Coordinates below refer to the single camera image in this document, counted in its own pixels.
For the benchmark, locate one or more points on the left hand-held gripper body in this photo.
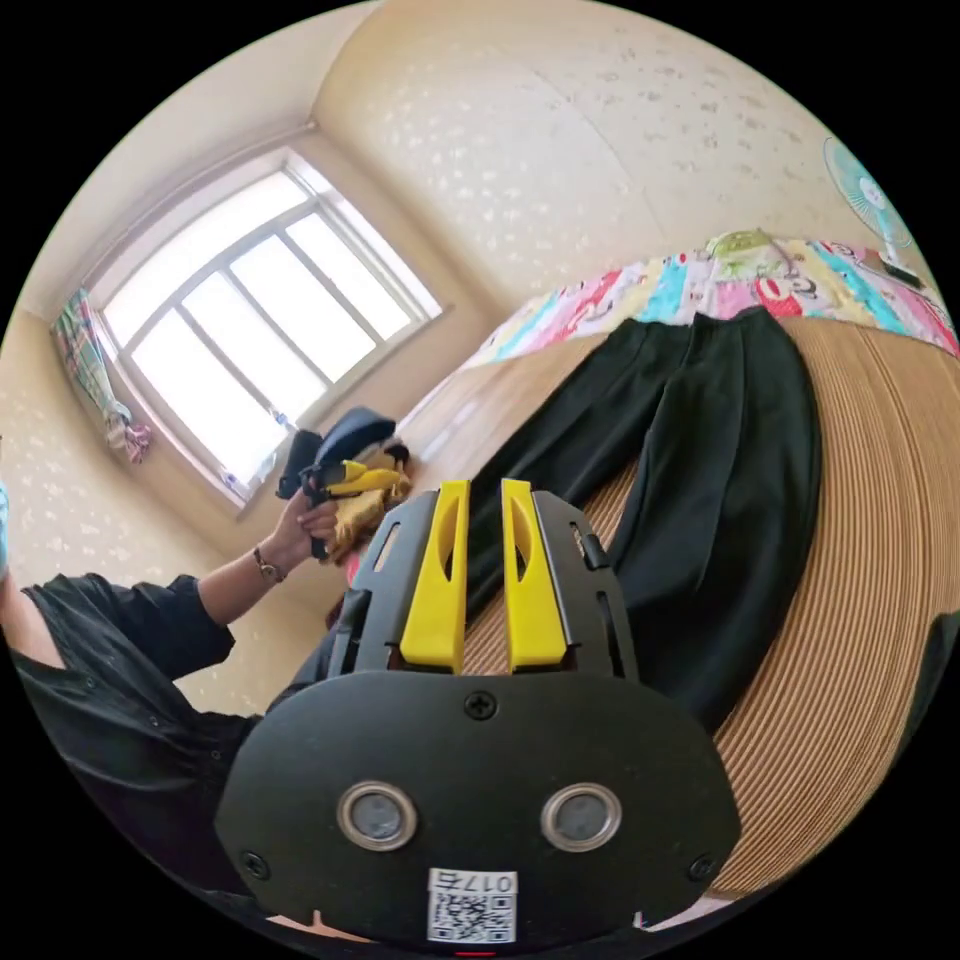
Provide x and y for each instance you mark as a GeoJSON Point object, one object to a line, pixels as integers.
{"type": "Point", "coordinates": [356, 433]}

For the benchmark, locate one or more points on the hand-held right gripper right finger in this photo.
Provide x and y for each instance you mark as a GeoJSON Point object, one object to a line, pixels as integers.
{"type": "Point", "coordinates": [531, 600]}

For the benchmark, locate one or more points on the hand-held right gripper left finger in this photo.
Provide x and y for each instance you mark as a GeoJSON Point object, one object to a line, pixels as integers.
{"type": "Point", "coordinates": [436, 592]}

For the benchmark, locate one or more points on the person's left forearm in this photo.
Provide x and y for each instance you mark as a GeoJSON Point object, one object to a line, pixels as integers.
{"type": "Point", "coordinates": [240, 585]}

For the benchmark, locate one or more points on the black pants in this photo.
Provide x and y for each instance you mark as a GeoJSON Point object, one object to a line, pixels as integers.
{"type": "Point", "coordinates": [712, 487]}

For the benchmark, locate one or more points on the person's left hand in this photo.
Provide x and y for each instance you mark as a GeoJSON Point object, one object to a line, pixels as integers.
{"type": "Point", "coordinates": [300, 529]}

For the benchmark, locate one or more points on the pile of clothes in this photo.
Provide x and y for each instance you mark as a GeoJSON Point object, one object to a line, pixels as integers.
{"type": "Point", "coordinates": [364, 517]}

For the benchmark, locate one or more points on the window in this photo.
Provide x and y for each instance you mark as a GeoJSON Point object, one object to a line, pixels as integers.
{"type": "Point", "coordinates": [247, 337]}

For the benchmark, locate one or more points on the plaid curtain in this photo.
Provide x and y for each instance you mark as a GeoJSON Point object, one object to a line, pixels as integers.
{"type": "Point", "coordinates": [90, 360]}

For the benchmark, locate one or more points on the bed with woven mat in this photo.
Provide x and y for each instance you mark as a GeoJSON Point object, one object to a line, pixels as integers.
{"type": "Point", "coordinates": [862, 525]}

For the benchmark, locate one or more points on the person's body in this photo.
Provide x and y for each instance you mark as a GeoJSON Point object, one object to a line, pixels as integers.
{"type": "Point", "coordinates": [112, 712]}

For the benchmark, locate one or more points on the turquoise standing fan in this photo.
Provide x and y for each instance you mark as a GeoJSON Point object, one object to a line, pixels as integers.
{"type": "Point", "coordinates": [862, 191]}

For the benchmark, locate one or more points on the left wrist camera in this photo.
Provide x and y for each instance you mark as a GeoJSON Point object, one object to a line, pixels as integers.
{"type": "Point", "coordinates": [298, 457]}

